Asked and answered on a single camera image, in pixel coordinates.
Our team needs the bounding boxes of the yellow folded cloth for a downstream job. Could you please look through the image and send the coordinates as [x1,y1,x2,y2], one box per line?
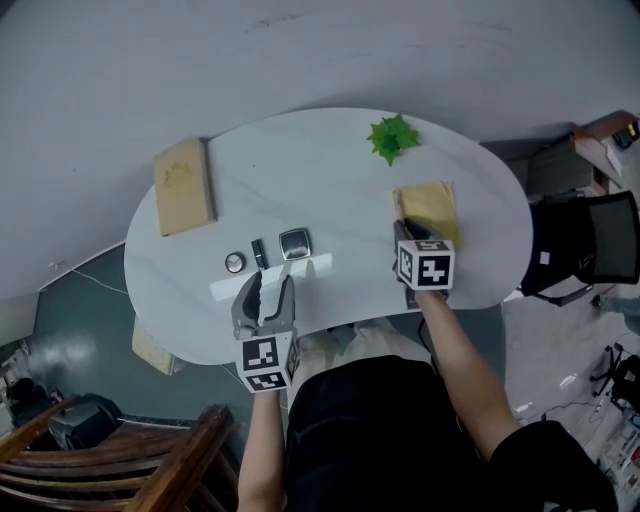
[390,181,464,249]

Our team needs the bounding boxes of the person's black shirt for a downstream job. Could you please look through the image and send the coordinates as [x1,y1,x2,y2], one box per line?
[283,353,620,512]

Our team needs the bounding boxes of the person's left forearm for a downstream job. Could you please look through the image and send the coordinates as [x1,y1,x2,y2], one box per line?
[236,388,290,512]

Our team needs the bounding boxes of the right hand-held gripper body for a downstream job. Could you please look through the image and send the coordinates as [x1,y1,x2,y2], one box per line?
[391,238,457,311]

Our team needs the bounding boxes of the person's right forearm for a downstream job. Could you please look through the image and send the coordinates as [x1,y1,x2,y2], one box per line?
[413,288,522,462]

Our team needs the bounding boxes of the green artificial plant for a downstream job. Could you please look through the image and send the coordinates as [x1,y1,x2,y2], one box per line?
[366,113,421,168]

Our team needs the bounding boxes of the person's beige trousers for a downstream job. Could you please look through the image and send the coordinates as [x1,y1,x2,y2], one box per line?
[288,317,434,404]

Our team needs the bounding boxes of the black mesh office chair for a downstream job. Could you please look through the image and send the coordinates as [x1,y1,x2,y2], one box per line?
[519,189,640,308]

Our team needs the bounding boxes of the tan hardcover book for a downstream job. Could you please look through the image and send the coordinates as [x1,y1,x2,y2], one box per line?
[152,138,219,238]

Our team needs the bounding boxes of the dark wooden chair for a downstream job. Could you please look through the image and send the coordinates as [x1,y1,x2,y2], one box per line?
[0,395,251,512]

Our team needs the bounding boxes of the white floor cable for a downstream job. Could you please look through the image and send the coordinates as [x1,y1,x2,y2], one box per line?
[48,260,132,297]

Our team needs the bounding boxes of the brown wooden cabinet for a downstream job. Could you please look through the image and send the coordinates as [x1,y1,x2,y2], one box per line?
[525,109,640,197]

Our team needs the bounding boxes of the yellow cushioned stool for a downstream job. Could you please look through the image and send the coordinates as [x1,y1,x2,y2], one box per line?
[131,316,176,376]

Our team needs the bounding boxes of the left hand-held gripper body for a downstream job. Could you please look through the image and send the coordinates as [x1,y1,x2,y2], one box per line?
[230,318,302,396]

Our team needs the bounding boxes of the black chair wheel base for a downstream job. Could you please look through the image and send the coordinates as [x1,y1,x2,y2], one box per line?
[589,342,640,412]

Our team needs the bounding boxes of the square dark makeup compact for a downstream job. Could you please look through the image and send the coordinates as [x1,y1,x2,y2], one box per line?
[278,227,312,261]

